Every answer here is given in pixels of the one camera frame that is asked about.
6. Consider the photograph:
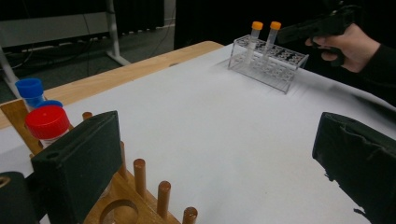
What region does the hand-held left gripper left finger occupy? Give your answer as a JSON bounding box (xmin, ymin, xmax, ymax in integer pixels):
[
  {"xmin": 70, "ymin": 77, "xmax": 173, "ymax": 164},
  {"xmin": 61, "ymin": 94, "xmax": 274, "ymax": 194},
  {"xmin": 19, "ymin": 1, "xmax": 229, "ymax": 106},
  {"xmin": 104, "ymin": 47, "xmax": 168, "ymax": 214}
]
[{"xmin": 31, "ymin": 110, "xmax": 123, "ymax": 224}]

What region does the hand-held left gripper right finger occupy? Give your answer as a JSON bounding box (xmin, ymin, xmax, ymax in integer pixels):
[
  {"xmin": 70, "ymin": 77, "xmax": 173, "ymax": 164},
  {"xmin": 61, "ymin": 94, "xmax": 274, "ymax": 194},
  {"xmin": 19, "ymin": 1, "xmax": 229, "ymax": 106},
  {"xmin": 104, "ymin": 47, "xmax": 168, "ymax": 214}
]
[{"xmin": 312, "ymin": 111, "xmax": 396, "ymax": 224}]

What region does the wooden test tube rack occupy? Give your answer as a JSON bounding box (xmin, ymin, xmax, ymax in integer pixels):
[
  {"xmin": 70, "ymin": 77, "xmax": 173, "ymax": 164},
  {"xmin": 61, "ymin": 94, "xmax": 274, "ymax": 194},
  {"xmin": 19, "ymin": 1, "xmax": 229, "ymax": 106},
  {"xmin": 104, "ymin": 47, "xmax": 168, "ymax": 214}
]
[{"xmin": 0, "ymin": 99, "xmax": 199, "ymax": 224}]

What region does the red cap test tube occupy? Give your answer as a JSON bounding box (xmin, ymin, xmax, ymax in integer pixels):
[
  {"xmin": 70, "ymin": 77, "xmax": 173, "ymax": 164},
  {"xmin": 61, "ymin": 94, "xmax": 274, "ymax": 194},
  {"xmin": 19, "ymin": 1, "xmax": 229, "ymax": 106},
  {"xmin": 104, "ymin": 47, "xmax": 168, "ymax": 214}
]
[{"xmin": 24, "ymin": 105, "xmax": 72, "ymax": 148}]

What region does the clear acrylic tube rack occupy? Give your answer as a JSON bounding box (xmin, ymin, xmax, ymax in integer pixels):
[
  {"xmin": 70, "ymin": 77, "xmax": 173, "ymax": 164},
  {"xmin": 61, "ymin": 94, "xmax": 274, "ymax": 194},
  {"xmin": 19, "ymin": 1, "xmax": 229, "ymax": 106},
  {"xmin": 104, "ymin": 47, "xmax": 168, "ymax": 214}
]
[{"xmin": 227, "ymin": 35, "xmax": 310, "ymax": 95}]

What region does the blue cap test tube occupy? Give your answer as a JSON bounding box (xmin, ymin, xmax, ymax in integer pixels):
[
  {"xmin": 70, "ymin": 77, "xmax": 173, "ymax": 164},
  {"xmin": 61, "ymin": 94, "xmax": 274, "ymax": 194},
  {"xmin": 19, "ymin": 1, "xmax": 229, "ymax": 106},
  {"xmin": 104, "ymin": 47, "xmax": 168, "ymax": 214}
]
[
  {"xmin": 14, "ymin": 77, "xmax": 45, "ymax": 110},
  {"xmin": 35, "ymin": 99, "xmax": 64, "ymax": 110}
]

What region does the orange cap test tube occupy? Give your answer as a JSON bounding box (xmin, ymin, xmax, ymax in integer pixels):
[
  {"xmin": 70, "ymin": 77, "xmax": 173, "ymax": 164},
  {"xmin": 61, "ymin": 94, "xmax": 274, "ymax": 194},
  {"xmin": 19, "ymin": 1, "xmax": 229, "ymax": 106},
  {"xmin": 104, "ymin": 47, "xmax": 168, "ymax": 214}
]
[
  {"xmin": 246, "ymin": 21, "xmax": 264, "ymax": 64},
  {"xmin": 262, "ymin": 21, "xmax": 282, "ymax": 63}
]

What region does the white metal stand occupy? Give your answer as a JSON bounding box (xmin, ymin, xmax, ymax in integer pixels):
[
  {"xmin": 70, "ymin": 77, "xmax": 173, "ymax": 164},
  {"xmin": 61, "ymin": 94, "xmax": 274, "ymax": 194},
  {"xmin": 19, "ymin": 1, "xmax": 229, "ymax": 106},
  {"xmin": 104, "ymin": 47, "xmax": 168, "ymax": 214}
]
[{"xmin": 0, "ymin": 0, "xmax": 132, "ymax": 98}]

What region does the white table mat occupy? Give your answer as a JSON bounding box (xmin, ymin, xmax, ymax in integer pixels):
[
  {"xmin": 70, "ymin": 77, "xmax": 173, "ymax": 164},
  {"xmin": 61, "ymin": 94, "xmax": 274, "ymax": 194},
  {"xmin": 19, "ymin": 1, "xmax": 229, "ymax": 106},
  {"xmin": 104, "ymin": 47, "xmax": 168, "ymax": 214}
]
[{"xmin": 0, "ymin": 43, "xmax": 396, "ymax": 224}]

